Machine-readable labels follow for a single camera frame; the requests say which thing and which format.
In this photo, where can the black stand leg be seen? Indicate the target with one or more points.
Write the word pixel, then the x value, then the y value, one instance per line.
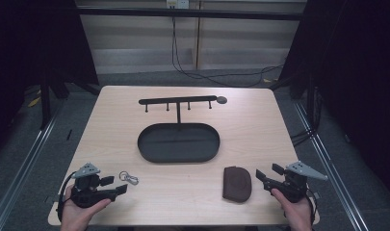
pixel 45 106

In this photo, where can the white wall socket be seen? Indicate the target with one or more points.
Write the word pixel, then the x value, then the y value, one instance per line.
pixel 177 3

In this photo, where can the metal floor rail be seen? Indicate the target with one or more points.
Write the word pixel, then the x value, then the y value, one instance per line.
pixel 20 174
pixel 332 179

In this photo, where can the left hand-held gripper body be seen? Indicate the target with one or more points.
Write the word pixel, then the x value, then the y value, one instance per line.
pixel 86 195

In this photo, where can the brown zip pouch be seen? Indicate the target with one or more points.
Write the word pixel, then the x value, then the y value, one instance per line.
pixel 237 184

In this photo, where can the dark curtain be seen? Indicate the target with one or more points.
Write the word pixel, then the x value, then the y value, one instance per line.
pixel 29 48
pixel 353 80

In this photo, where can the person's left hand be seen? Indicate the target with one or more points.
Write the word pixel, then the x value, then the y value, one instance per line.
pixel 74 215

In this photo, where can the yellow floor tape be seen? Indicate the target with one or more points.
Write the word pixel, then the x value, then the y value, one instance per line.
pixel 34 102

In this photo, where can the person's right hand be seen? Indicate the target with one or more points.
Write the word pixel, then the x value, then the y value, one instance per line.
pixel 295 213

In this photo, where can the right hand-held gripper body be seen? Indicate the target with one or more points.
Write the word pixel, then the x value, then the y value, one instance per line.
pixel 293 186

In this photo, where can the black horizontal frame bar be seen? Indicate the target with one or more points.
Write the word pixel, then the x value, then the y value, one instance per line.
pixel 189 13

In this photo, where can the black key rack with tray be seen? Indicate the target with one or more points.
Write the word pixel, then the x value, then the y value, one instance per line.
pixel 178 142

